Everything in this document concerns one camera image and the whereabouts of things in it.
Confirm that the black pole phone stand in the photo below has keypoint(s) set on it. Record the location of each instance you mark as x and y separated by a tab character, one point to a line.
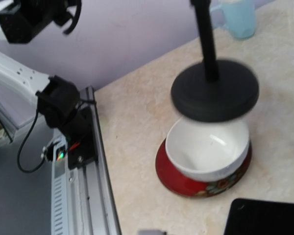
213	90

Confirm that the silver-edged black smartphone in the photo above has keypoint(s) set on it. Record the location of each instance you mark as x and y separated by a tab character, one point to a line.
259	217

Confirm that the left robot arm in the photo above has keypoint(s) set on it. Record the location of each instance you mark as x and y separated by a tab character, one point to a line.
20	22

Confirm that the white ceramic bowl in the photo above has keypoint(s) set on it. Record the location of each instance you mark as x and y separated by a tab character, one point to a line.
207	151

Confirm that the red floral plate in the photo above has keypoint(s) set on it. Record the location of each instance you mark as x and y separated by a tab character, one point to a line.
179	184

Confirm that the light blue mug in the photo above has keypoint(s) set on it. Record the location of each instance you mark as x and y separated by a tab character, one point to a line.
240	17

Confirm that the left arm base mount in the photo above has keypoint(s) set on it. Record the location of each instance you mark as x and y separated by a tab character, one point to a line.
59	102

